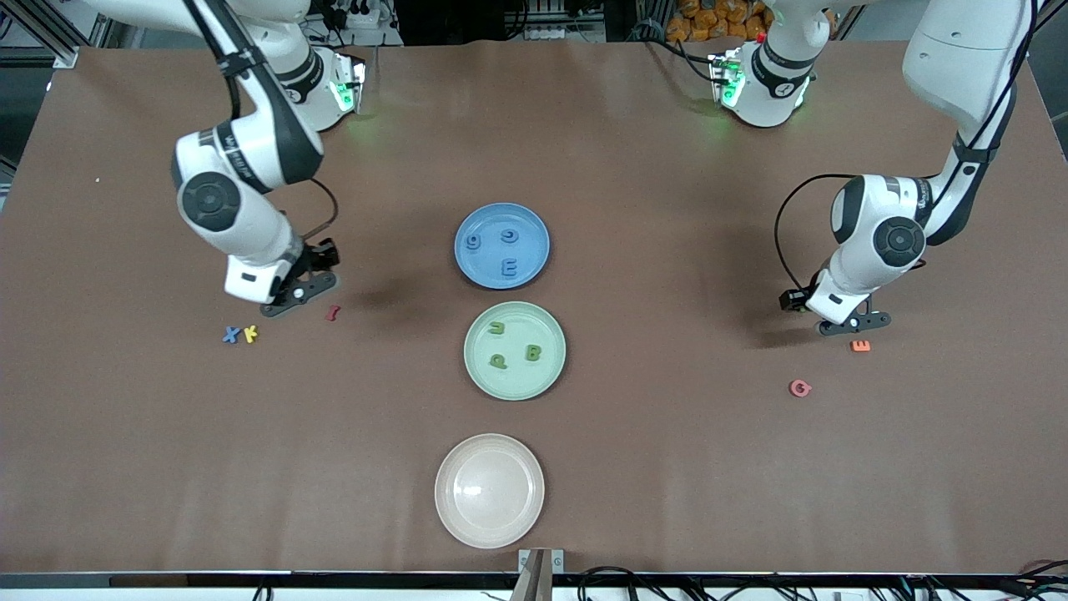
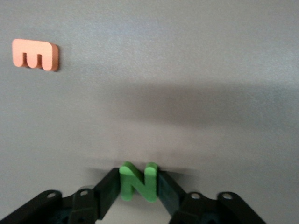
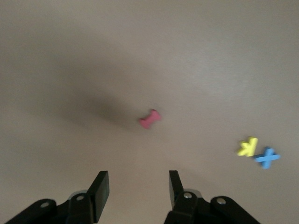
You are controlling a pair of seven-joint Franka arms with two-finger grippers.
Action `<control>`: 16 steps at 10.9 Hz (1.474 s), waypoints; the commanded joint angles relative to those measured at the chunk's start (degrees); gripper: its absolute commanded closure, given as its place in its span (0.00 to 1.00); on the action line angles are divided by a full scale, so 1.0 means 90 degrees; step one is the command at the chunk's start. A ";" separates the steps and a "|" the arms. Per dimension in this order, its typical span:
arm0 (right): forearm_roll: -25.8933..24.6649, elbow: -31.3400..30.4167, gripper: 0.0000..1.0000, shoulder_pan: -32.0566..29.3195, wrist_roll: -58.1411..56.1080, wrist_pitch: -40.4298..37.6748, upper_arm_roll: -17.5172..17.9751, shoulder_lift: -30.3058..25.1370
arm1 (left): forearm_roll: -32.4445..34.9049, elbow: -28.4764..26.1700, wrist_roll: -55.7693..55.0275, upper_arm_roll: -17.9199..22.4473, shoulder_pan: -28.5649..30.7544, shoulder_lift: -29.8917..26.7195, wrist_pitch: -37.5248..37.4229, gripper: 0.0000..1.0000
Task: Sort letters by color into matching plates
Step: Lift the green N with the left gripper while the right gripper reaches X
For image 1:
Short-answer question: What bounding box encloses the blue plate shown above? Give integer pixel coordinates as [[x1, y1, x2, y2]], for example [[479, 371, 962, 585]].
[[454, 203, 552, 290]]

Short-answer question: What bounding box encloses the aluminium frame post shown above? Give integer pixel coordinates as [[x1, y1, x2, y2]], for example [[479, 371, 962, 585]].
[[17, 0, 113, 69]]

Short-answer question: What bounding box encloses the green plate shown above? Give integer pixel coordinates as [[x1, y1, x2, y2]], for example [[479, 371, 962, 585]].
[[463, 301, 567, 402]]

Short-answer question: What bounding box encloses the grey metal bracket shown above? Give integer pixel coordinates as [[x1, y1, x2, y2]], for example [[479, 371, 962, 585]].
[[518, 548, 565, 577]]

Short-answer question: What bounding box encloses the orange packaged goods pile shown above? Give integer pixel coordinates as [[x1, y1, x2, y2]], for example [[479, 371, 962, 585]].
[[665, 0, 770, 43]]

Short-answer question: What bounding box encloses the beige plate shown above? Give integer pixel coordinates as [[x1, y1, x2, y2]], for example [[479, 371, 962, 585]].
[[434, 433, 546, 550]]

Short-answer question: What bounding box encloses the white power strip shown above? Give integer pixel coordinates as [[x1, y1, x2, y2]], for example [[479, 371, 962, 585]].
[[521, 21, 606, 43], [321, 0, 401, 47]]

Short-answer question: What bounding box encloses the tan pole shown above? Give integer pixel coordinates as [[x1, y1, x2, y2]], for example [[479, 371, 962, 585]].
[[509, 551, 552, 601]]

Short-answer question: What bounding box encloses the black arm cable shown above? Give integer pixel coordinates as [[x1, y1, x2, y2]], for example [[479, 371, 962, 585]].
[[774, 0, 1040, 293], [182, 0, 340, 243]]

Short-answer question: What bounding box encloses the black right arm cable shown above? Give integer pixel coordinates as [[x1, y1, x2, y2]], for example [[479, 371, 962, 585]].
[[182, 0, 340, 243]]

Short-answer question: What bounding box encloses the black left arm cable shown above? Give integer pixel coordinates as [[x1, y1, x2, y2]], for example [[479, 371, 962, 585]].
[[774, 0, 1040, 293]]

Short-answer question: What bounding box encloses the black cable loop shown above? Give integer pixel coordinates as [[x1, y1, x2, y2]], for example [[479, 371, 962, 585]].
[[577, 567, 639, 601]]

